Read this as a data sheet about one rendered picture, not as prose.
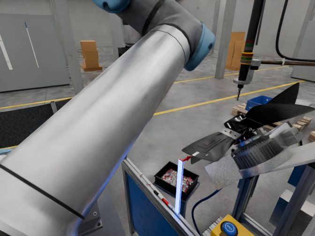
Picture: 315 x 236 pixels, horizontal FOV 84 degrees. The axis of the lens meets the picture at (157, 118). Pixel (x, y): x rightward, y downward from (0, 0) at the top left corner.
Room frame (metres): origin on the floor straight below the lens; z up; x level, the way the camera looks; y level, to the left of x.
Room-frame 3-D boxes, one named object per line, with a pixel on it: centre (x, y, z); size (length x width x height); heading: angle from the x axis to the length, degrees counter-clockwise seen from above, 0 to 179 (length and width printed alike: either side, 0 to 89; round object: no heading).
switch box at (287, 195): (0.64, -0.76, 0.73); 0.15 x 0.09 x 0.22; 37
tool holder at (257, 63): (0.77, -0.38, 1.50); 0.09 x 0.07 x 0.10; 72
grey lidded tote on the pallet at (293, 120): (3.00, -2.49, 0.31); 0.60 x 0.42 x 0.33; 125
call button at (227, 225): (0.36, -0.24, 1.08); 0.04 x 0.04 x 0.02
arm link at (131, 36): (0.46, 0.04, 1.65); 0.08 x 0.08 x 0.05
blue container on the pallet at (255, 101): (3.41, -2.20, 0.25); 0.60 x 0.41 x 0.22; 125
